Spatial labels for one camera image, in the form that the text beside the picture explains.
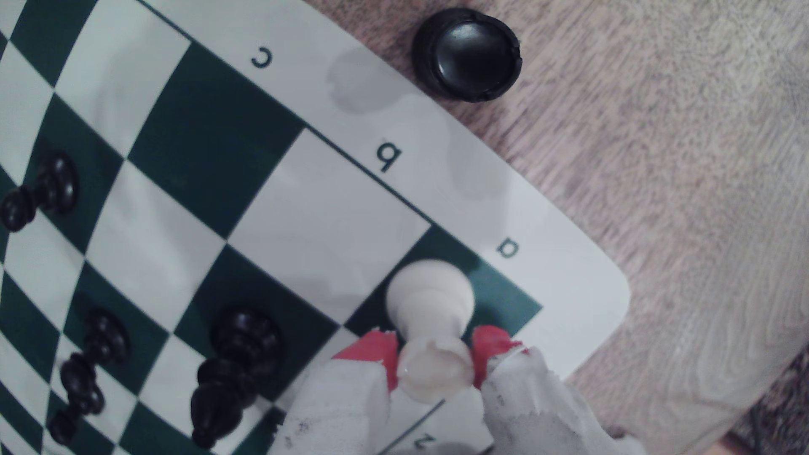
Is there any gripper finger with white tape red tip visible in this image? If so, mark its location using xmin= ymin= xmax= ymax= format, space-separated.
xmin=471 ymin=325 xmax=647 ymax=455
xmin=268 ymin=329 xmax=400 ymax=455

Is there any white chess pawn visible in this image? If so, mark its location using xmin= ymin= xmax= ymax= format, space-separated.
xmin=384 ymin=259 xmax=476 ymax=404

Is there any large black chess piece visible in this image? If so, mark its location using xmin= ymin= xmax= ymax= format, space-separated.
xmin=190 ymin=306 xmax=284 ymax=451

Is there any green and white chess board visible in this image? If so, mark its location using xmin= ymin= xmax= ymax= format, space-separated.
xmin=0 ymin=0 xmax=632 ymax=455

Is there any tall black chess piece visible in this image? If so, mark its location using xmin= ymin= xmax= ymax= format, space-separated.
xmin=47 ymin=308 xmax=131 ymax=447

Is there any black chess pawn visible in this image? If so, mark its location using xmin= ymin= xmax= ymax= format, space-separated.
xmin=0 ymin=153 xmax=80 ymax=233

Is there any black round cap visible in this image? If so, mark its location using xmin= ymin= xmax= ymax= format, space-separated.
xmin=411 ymin=7 xmax=523 ymax=103

